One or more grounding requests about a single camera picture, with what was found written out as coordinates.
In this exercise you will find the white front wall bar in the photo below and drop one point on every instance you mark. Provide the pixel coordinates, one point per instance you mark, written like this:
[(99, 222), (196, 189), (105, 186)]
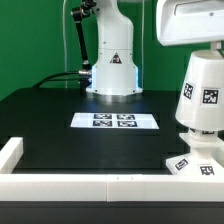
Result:
[(110, 188)]

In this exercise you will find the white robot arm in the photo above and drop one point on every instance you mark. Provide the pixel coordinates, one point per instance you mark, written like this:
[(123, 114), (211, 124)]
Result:
[(114, 75)]

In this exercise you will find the white left wall bar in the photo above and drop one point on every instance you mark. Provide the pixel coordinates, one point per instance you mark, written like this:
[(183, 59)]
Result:
[(10, 155)]

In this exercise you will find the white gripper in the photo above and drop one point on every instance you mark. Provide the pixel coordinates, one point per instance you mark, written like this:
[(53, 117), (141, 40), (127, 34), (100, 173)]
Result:
[(181, 22)]

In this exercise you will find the white lamp base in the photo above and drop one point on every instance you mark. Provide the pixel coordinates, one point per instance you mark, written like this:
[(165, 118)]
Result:
[(205, 158)]

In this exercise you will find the white marker sheet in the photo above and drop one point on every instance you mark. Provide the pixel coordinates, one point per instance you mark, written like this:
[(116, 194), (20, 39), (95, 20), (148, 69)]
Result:
[(114, 121)]

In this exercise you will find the white lamp bulb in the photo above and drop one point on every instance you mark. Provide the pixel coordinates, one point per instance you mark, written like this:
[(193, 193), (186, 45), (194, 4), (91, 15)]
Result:
[(203, 133)]

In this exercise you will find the white lamp shade cone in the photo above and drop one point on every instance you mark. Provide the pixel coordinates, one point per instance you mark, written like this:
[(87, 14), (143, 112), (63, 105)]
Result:
[(201, 103)]

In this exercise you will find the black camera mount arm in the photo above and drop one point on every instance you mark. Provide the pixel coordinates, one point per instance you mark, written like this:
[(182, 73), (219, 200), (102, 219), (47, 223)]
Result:
[(78, 14)]

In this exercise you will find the white wall bar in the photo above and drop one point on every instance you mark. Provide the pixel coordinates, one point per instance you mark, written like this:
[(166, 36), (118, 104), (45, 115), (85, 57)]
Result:
[(110, 188), (10, 155)]

